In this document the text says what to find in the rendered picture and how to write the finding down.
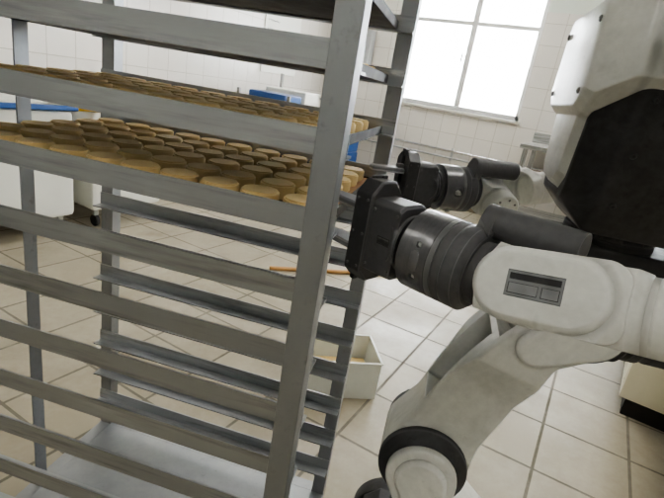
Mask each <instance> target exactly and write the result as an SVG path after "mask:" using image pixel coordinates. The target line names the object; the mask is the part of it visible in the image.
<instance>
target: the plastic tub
mask: <svg viewBox="0 0 664 498"><path fill-rule="evenodd" d="M338 347H339V345H335V344H331V343H328V342H324V341H320V340H317V339H315V343H314V349H313V351H314V354H313V356H314V357H318V358H321V359H325V360H328V361H332V362H335V363H336V358H337V352H338ZM381 366H384V364H383V362H382V360H381V357H380V355H379V353H378V350H377V348H376V346H375V343H374V340H373V338H372V335H362V334H356V337H355V342H354V347H353V352H352V357H351V361H350V366H349V371H348V376H347V381H346V386H345V391H344V396H343V398H359V399H374V397H375V393H376V388H377V384H378V380H379V375H380V371H381ZM331 383H332V380H330V379H327V378H323V377H320V376H316V375H313V374H310V375H309V379H308V385H307V389H310V390H313V391H317V392H320V393H324V394H327V395H329V394H330V389H331Z"/></svg>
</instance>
